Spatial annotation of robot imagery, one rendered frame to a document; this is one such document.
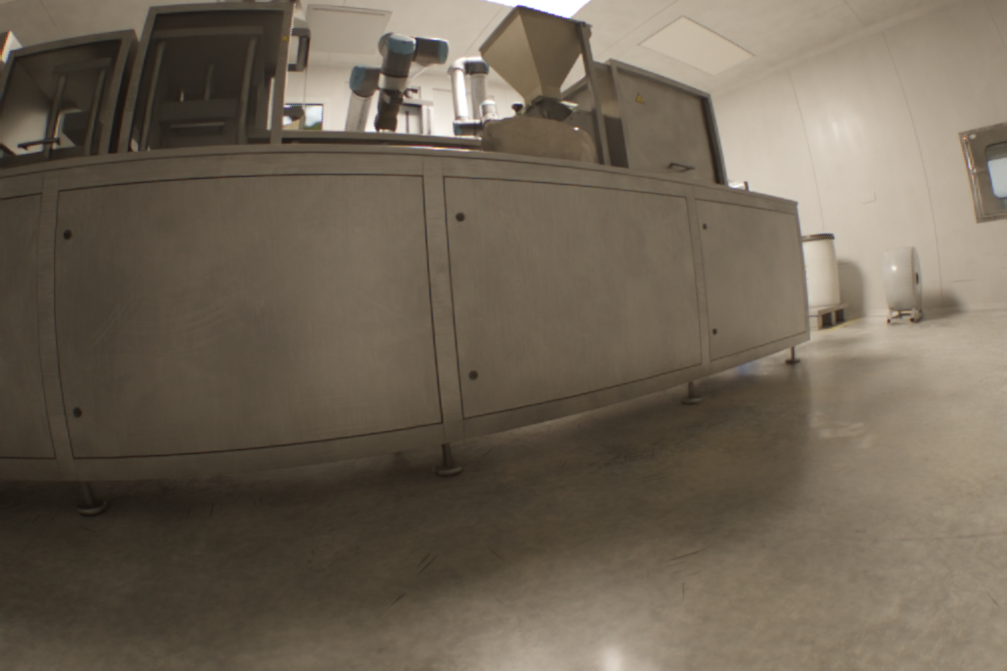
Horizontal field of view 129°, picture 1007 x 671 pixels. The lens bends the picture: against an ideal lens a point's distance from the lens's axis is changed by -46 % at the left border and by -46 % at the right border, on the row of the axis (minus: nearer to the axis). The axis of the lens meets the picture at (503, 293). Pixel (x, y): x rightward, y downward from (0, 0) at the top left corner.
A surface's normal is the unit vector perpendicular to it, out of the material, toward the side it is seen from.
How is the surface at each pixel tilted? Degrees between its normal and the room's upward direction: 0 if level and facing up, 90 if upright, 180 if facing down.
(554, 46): 114
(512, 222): 90
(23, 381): 90
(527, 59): 118
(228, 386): 90
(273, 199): 90
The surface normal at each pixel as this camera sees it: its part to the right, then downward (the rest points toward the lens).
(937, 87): -0.89, 0.06
